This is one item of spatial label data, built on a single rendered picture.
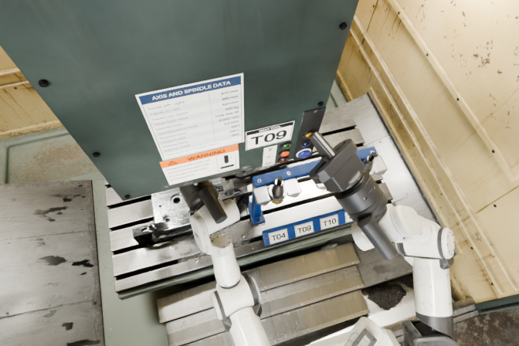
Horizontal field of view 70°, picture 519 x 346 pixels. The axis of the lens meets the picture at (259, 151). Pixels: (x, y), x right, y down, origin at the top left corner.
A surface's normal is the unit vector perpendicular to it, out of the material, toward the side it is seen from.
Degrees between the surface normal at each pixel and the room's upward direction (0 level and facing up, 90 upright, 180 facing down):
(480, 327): 0
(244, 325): 16
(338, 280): 8
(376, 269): 24
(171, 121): 90
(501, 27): 90
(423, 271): 48
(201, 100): 90
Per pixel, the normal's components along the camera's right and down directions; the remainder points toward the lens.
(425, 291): -0.67, -0.08
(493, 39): -0.96, 0.23
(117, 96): 0.28, 0.84
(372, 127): -0.36, -0.35
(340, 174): 0.39, -0.12
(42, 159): 0.03, -0.49
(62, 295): 0.42, -0.54
